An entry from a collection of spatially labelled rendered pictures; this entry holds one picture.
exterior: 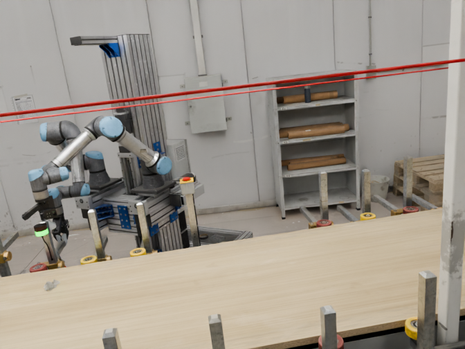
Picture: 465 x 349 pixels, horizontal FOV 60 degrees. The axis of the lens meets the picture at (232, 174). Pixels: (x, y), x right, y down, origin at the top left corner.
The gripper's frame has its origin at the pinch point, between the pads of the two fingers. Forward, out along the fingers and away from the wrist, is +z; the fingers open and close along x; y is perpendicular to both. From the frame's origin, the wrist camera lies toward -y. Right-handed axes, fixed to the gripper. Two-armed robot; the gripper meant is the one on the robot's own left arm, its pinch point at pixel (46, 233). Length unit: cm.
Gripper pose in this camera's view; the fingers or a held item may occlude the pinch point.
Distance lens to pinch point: 240.6
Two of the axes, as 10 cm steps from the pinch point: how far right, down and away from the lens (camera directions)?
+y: 8.8, -2.2, 4.2
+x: -4.6, -2.0, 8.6
